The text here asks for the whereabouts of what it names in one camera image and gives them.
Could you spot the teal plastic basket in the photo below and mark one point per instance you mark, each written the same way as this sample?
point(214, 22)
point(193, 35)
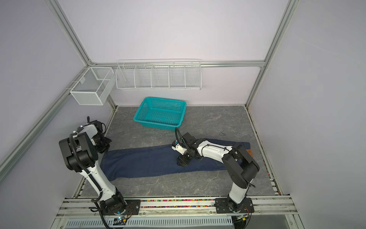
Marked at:
point(161, 113)

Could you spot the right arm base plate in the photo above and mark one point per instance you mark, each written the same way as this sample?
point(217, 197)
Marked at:
point(226, 205)

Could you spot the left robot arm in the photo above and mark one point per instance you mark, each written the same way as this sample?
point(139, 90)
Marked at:
point(80, 152)

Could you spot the white slotted cable duct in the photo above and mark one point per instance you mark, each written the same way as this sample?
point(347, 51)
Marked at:
point(157, 222)

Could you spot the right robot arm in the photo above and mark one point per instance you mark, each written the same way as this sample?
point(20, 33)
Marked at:
point(239, 163)

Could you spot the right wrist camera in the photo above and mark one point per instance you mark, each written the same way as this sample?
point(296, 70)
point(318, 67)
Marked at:
point(177, 147)

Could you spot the colourful bead strip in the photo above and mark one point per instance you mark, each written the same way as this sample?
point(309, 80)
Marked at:
point(177, 203)

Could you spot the dark blue denim trousers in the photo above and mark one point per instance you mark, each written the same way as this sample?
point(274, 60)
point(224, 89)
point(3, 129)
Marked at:
point(151, 162)

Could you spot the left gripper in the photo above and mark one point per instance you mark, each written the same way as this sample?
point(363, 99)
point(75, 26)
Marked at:
point(104, 149)

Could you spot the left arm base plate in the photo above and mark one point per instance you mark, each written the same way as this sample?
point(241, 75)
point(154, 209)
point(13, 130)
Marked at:
point(131, 206)

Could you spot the long white wire shelf basket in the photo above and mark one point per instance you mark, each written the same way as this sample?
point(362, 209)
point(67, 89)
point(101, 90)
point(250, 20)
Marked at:
point(138, 77)

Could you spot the small white mesh box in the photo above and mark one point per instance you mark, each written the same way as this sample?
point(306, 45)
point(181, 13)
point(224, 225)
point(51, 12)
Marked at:
point(94, 86)

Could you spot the green circuit board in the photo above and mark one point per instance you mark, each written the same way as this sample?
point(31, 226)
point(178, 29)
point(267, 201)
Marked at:
point(119, 221)

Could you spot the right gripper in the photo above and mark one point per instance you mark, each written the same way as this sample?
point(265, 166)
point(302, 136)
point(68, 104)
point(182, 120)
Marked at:
point(183, 161)

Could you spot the aluminium frame rail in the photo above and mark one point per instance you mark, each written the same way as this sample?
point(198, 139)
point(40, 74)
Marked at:
point(189, 62)

